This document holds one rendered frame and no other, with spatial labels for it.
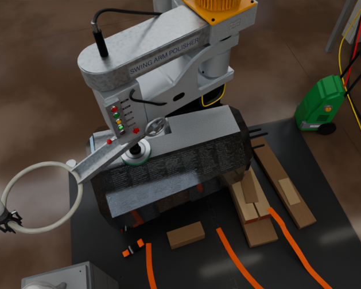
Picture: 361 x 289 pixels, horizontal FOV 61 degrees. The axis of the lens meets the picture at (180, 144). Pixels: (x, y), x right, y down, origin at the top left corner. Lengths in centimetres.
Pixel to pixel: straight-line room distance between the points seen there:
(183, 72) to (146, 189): 90
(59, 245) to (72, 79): 202
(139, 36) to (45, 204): 208
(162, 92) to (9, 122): 252
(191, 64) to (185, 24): 22
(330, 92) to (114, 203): 210
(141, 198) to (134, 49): 111
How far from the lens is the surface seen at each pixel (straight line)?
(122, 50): 152
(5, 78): 449
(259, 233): 274
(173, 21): 165
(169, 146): 216
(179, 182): 221
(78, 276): 195
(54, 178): 329
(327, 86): 314
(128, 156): 214
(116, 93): 155
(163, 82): 175
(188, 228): 265
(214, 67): 192
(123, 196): 220
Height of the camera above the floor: 267
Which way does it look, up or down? 57 degrees down
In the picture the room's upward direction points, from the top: 5 degrees counter-clockwise
